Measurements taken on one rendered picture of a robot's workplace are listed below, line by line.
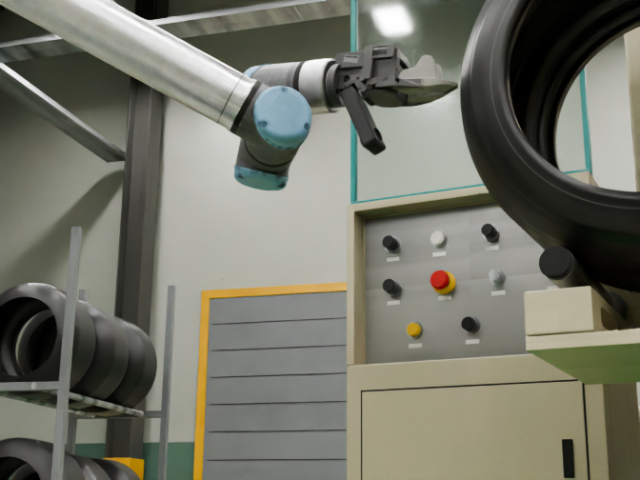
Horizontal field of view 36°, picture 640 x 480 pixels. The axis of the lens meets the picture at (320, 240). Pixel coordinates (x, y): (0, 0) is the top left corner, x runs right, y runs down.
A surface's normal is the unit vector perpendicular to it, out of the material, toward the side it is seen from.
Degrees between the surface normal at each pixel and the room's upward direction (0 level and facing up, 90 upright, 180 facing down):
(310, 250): 90
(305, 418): 90
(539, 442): 90
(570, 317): 90
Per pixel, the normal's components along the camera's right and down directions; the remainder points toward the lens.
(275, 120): 0.29, -0.22
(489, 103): -0.60, -0.19
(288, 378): -0.29, -0.26
